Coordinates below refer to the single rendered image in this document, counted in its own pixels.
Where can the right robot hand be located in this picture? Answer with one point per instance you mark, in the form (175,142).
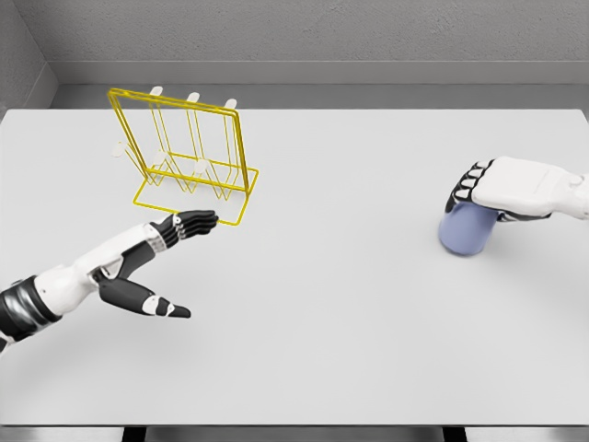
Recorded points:
(515,186)

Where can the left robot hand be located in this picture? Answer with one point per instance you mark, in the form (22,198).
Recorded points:
(129,248)

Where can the light blue cup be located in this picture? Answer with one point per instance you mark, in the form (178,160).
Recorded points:
(465,228)

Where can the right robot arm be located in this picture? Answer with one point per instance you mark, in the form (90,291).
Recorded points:
(580,195)

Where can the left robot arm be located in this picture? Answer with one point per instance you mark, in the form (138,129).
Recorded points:
(39,294)

